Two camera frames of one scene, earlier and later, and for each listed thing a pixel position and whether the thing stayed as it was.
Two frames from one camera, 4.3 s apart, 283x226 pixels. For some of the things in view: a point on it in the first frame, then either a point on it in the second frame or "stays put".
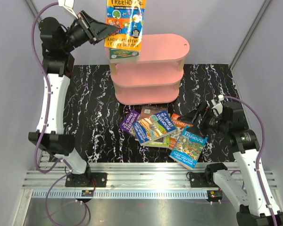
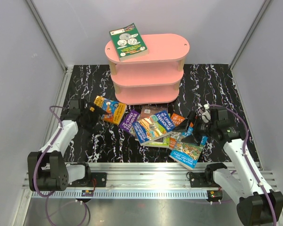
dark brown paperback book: x=147 y=110 stays put
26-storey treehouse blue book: x=188 y=148 stays put
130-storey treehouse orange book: x=128 y=16 to x=114 y=111
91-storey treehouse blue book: x=153 y=127 stays put
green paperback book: x=123 y=56 to x=128 y=43
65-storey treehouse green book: x=166 y=141 stays put
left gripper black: x=100 y=29 to x=96 y=114
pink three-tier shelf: x=155 y=78 stays put
